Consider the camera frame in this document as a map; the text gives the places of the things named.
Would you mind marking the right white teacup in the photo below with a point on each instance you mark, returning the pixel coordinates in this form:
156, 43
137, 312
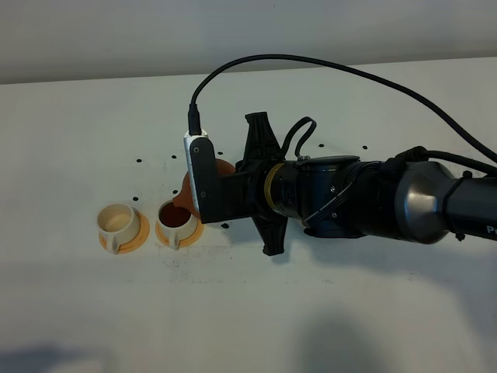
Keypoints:
176, 223

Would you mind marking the white teacup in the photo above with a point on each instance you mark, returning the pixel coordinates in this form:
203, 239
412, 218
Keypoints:
118, 224
176, 223

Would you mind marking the left orange coaster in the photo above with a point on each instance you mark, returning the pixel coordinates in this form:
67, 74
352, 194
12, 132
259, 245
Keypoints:
141, 233

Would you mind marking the right orange coaster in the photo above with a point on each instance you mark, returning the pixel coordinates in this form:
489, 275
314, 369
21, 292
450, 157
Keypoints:
183, 242

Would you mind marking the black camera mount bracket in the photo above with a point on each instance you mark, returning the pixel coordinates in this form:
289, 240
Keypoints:
207, 181

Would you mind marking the brown clay teapot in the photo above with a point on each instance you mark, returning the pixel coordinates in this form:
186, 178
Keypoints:
185, 199

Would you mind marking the orange coaster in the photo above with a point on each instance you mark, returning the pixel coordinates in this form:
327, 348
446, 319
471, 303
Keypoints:
183, 242
141, 233

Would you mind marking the left white teacup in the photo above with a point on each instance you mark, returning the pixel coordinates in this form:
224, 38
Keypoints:
118, 224

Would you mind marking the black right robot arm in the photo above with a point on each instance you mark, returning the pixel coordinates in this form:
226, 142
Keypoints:
418, 196

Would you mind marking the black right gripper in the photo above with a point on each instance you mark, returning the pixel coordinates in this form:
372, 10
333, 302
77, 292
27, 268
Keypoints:
246, 192

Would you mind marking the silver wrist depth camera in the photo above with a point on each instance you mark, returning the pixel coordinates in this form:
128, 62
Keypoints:
187, 141

